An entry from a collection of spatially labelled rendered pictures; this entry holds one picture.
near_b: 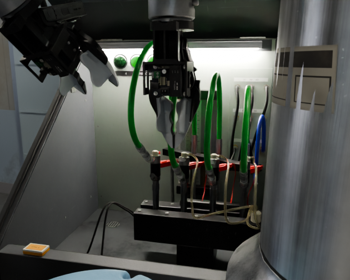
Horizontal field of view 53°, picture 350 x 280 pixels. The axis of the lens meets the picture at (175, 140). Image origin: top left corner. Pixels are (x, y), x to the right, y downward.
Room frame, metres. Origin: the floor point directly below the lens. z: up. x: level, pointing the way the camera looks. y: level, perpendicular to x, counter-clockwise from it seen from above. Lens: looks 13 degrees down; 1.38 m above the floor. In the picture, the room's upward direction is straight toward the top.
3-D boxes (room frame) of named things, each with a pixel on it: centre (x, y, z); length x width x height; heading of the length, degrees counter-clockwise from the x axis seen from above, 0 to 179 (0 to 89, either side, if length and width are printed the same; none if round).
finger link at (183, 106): (0.60, -0.01, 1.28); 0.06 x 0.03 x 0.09; 167
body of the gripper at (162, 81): (0.60, 0.01, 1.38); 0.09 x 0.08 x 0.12; 167
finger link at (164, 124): (0.60, 0.02, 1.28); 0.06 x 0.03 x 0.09; 167
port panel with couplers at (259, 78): (1.13, -0.24, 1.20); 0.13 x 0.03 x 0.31; 77
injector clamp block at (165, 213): (0.91, -0.06, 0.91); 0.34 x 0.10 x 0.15; 77
